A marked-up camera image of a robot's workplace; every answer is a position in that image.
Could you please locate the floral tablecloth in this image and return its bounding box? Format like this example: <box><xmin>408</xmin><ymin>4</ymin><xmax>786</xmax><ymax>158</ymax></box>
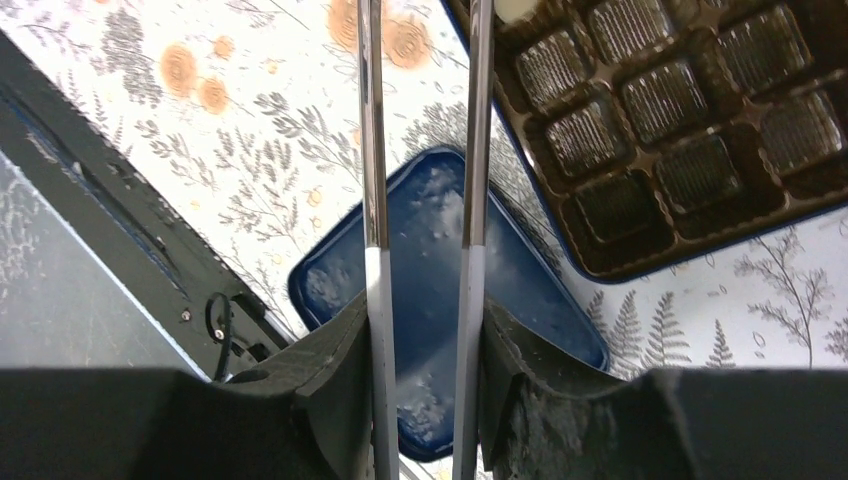
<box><xmin>1</xmin><ymin>1</ymin><xmax>847</xmax><ymax>384</ymax></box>

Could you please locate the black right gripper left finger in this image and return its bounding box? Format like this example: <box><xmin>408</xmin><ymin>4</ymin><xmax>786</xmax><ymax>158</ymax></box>
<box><xmin>1</xmin><ymin>295</ymin><xmax>371</xmax><ymax>479</ymax></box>

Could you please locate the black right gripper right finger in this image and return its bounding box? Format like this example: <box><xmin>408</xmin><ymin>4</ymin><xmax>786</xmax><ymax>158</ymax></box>
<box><xmin>479</xmin><ymin>301</ymin><xmax>847</xmax><ymax>479</ymax></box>

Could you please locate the navy chocolate box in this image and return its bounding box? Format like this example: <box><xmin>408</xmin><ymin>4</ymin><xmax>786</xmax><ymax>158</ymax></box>
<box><xmin>440</xmin><ymin>0</ymin><xmax>848</xmax><ymax>285</ymax></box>

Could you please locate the navy box lid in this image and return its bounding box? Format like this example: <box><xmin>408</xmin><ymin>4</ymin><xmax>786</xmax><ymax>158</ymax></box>
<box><xmin>288</xmin><ymin>146</ymin><xmax>609</xmax><ymax>462</ymax></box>

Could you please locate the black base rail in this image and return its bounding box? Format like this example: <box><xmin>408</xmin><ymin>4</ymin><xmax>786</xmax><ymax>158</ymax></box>
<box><xmin>1</xmin><ymin>38</ymin><xmax>291</xmax><ymax>374</ymax></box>

